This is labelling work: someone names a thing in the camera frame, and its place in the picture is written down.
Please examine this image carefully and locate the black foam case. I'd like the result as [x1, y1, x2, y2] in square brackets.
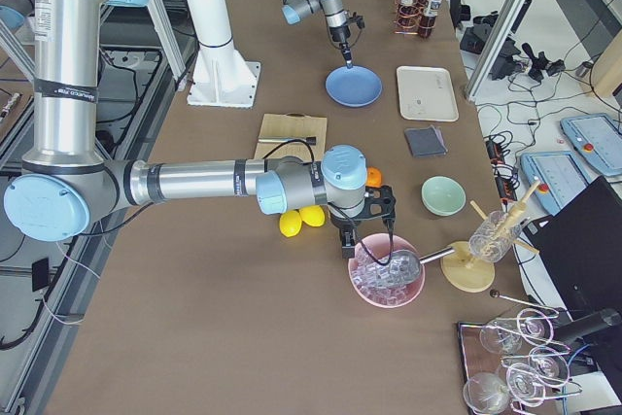
[448, 0, 471, 28]

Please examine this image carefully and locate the whole lemon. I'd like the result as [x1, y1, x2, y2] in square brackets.
[298, 205, 326, 227]
[279, 210, 302, 238]

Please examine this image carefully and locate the dark drink bottle three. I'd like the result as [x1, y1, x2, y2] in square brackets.
[418, 0, 442, 39]

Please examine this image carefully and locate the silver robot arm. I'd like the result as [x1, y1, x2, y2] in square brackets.
[4, 0, 367, 242]
[282, 0, 364, 69]

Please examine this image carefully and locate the teach pendant far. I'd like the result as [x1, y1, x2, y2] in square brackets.
[560, 113, 621, 177]

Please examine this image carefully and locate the whole lemon near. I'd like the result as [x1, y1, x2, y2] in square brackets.
[279, 210, 302, 238]

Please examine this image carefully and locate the wooden cutting board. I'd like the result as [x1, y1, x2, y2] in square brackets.
[254, 114, 328, 160]

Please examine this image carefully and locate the teach pendant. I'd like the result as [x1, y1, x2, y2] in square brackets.
[520, 151, 592, 215]
[560, 113, 621, 177]

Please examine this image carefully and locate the teach pendant near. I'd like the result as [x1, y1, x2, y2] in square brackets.
[520, 151, 592, 215]

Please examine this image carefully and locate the steel muddler with black tip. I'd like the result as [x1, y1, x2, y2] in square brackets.
[258, 136, 317, 146]

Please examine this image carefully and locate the aluminium frame post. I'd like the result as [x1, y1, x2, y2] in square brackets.
[465, 0, 525, 102]

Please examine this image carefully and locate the copper wire bottle rack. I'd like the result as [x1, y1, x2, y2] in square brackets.
[394, 0, 440, 38]

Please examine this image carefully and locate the whole lemon far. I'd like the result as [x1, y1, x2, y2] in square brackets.
[298, 205, 326, 227]

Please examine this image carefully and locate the green bowl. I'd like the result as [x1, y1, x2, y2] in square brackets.
[421, 176, 467, 217]

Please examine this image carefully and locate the steel ice scoop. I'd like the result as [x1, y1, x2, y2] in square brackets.
[381, 247, 455, 287]

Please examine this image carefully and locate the orange fruit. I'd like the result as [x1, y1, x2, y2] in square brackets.
[365, 167, 383, 188]

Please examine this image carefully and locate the cream rabbit tray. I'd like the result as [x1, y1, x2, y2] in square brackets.
[397, 65, 459, 122]

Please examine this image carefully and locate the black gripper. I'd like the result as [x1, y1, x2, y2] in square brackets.
[328, 24, 354, 69]
[330, 214, 361, 243]

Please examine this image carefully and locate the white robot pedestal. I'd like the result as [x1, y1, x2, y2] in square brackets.
[187, 0, 260, 109]

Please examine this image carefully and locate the dark drink bottle one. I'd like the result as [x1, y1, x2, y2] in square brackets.
[397, 0, 416, 32]

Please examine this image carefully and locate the pile of clear ice cubes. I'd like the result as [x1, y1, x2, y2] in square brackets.
[351, 251, 422, 306]

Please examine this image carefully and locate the grey folded cloth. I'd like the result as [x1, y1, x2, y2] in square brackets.
[404, 125, 447, 157]

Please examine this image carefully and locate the clear glass on stand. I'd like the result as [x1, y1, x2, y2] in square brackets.
[468, 211, 522, 263]

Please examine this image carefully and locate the blue plate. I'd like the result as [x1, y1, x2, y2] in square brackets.
[325, 65, 383, 108]

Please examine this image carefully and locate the pink bowl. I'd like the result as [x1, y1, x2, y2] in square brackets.
[348, 233, 426, 308]

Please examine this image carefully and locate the wooden cup tree stand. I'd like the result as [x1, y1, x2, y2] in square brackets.
[441, 181, 539, 293]

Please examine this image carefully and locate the wine glass rack tray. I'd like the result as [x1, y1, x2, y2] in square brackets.
[457, 306, 582, 414]

